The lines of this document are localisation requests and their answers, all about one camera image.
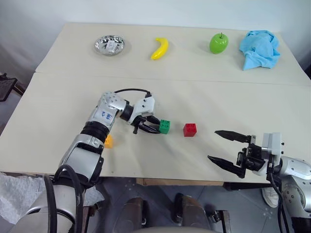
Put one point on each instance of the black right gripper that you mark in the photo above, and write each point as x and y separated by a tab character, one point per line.
253	157

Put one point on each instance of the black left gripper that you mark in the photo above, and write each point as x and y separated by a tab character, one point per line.
140	125

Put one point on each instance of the green toy cube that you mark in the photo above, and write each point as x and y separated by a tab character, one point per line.
164	126

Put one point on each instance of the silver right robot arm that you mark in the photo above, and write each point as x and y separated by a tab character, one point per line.
296	174

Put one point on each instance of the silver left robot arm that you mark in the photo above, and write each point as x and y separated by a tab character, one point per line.
80	155

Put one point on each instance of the red toy cube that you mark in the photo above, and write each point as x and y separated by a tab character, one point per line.
190	130

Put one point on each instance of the yellow toy cube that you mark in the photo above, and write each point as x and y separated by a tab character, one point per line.
109	142

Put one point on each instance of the white shoe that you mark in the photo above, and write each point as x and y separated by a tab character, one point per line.
271	197

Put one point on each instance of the dark rounded shape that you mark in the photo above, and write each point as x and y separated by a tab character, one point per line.
134	213
192	211

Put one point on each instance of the yellow toy banana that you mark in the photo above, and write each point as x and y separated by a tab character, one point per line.
160	48

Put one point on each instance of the small white packet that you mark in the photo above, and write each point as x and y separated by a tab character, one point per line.
111	46

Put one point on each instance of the silver foil bowl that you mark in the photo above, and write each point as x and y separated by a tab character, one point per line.
100	47

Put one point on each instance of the green toy apple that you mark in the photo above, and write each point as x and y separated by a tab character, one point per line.
218	43

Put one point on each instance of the crumpled light blue cloth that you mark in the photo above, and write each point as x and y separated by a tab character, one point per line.
260	49

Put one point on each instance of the crumpled clear plastic sheet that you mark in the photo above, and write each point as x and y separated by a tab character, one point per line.
14	194

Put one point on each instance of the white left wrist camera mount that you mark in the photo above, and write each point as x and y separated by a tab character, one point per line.
145	105

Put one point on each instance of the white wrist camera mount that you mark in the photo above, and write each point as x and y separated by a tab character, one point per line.
273	143
145	105

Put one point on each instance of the dark table frame bar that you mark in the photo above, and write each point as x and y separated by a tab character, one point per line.
247	186

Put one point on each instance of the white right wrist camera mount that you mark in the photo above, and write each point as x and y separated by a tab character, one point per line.
273	143

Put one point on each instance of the black frame beside table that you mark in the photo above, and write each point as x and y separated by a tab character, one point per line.
6	87

